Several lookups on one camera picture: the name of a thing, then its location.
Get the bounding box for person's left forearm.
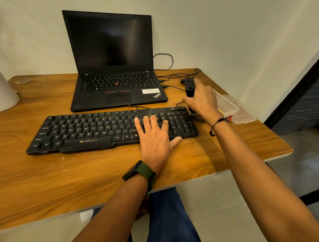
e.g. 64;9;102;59
72;174;149;242

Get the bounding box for black cord bracelet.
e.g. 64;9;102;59
209;118;230;137

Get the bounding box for black keyboard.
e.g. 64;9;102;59
26;106;199;156

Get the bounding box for person's left hand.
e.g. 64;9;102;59
134;114;183;175

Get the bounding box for white seat chair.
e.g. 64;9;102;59
79;209;94;223

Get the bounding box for clear plastic box lid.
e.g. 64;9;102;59
223;94;259;125

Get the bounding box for black door frame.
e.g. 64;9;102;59
264;59;319;206

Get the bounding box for person's right forearm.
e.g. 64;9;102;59
212;119;319;242

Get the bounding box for clear plastic box red latches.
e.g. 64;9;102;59
212;89;240;121

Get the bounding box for black mouse cable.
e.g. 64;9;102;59
157;68;202;80

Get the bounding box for person's blue jeans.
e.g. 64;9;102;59
91;187;202;242

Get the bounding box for person's right hand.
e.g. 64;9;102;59
182;78;222;128

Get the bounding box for black looped laptop cable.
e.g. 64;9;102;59
153;53;174;71

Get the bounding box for black cleaning brush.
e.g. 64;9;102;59
180;77;197;115

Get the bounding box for person's bare foot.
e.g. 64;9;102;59
136;195;150;221

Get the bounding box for white plant pot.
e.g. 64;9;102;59
0;71;20;112

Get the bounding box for green strap smartwatch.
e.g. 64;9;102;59
122;160;157;193

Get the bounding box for black laptop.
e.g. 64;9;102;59
61;10;169;113

